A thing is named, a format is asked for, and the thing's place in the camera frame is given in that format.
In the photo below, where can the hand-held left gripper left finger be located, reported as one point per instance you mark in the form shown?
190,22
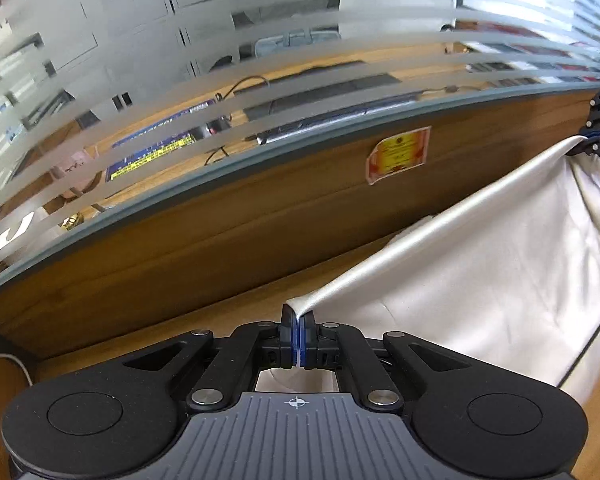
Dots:
291,342

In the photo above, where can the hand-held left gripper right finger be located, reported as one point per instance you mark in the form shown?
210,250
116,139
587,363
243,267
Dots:
306,342

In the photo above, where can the white shirt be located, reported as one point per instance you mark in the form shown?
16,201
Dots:
480,285

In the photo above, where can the red yellow sticker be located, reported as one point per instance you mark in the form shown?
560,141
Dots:
399,155

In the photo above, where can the black keyboard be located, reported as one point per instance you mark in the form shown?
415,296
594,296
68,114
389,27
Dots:
330,95

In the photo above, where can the frosted striped glass partition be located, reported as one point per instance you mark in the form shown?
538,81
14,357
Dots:
180,60

